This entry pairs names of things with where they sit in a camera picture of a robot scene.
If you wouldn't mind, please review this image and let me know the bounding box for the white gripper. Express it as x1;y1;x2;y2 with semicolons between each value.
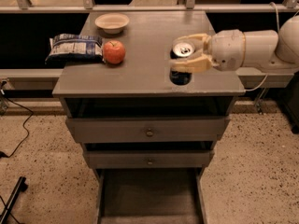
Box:
169;30;245;74

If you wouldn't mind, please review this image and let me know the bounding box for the dark pepsi can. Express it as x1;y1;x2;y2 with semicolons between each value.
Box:
169;41;195;86

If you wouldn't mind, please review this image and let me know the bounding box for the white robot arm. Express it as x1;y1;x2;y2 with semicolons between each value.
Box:
170;16;299;74

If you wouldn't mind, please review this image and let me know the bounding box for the grey top drawer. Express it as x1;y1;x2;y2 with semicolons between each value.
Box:
66;117;230;144

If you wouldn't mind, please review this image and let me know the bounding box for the brass top drawer knob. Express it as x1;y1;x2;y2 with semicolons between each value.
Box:
146;129;154;137

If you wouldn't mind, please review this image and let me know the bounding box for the grey wooden drawer cabinet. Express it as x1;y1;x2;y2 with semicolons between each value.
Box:
51;10;247;224

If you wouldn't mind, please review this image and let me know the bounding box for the grey middle drawer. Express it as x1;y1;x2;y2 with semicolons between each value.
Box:
83;150;214;169

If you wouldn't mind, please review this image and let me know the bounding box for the grey open bottom drawer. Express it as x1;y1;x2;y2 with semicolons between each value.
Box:
93;168;208;224

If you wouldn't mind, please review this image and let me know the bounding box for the red apple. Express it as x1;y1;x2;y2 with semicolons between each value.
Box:
103;40;126;64

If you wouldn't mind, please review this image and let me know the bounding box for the white paper bowl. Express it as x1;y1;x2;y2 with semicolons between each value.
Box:
94;13;130;35

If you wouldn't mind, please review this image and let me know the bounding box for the blue white chip bag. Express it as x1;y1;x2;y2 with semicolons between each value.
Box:
45;34;103;63

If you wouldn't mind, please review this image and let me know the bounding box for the black stand foot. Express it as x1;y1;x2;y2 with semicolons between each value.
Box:
0;176;28;224

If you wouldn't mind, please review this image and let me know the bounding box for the white hanging cable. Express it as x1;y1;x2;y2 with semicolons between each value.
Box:
244;2;281;93

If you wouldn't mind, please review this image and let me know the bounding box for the black floor cable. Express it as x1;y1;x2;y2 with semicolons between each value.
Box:
0;91;35;159

